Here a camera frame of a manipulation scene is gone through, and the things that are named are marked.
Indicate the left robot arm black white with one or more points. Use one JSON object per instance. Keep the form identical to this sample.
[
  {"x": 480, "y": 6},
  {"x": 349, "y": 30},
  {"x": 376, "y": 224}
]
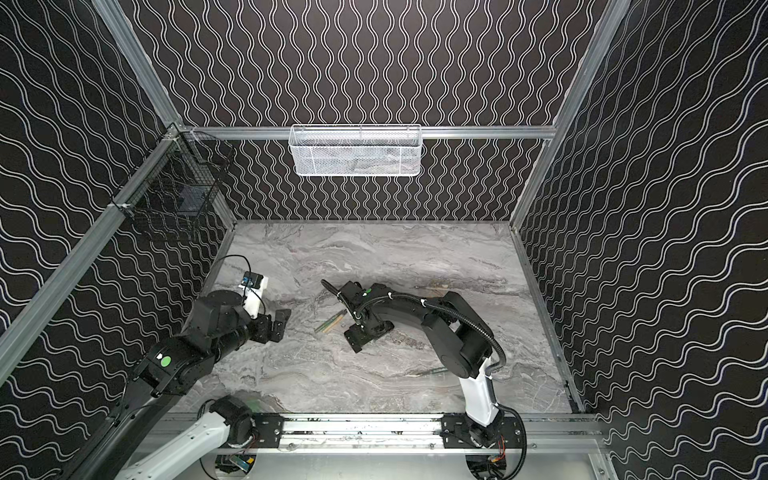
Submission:
[{"x": 221, "y": 323}]

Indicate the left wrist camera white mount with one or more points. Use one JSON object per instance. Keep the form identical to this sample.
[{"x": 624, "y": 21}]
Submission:
[{"x": 252, "y": 287}]

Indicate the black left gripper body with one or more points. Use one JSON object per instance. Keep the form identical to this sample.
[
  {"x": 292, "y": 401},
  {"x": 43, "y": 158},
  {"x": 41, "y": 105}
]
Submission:
[{"x": 264, "y": 324}]

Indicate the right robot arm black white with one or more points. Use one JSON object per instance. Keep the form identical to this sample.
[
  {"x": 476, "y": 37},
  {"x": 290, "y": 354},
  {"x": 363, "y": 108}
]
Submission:
[{"x": 462, "y": 341}]

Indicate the aluminium corner frame post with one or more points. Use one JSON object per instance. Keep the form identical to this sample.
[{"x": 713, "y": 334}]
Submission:
[
  {"x": 129, "y": 45},
  {"x": 597, "y": 49}
]

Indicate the green pen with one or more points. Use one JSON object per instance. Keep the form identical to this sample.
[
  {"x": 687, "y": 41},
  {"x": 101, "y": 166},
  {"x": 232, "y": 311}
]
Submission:
[{"x": 341, "y": 313}]

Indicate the black wire basket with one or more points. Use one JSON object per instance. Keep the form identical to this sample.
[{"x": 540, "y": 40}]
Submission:
[{"x": 176, "y": 200}]

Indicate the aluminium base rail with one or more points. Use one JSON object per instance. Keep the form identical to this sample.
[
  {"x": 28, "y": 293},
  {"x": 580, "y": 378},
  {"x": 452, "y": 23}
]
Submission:
[{"x": 440, "y": 434}]

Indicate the aluminium back horizontal rail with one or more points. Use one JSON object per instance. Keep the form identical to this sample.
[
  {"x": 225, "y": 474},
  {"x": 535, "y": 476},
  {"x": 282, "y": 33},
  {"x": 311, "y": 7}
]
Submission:
[{"x": 394, "y": 131}]

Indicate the aluminium corner frame post right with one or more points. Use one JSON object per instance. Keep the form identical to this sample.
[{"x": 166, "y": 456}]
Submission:
[{"x": 597, "y": 49}]

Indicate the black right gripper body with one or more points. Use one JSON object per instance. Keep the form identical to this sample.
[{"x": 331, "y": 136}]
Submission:
[{"x": 357, "y": 311}]

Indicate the tan pen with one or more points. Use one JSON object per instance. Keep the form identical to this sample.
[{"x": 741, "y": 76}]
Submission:
[{"x": 331, "y": 325}]

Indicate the white wire mesh basket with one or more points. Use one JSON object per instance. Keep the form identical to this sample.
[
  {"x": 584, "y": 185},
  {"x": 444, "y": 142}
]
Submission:
[{"x": 358, "y": 156}]

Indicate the aluminium corner frame post left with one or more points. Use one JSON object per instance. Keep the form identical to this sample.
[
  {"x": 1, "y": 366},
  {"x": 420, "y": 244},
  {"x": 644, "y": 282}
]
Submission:
[{"x": 129, "y": 45}]

